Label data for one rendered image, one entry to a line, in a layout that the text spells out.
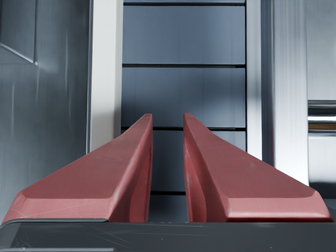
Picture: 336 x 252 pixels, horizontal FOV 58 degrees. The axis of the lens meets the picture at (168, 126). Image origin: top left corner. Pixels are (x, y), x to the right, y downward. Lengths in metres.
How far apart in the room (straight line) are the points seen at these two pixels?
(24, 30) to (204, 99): 0.14
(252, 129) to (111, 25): 0.10
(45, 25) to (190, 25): 0.12
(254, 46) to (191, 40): 0.04
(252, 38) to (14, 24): 0.16
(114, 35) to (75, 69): 0.10
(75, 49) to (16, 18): 0.04
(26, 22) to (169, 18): 0.11
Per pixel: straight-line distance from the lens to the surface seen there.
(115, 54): 0.16
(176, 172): 0.18
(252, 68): 0.20
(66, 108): 0.25
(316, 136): 0.22
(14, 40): 0.24
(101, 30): 0.16
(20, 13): 0.25
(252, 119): 0.19
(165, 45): 0.19
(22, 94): 0.26
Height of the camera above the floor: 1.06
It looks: 87 degrees down
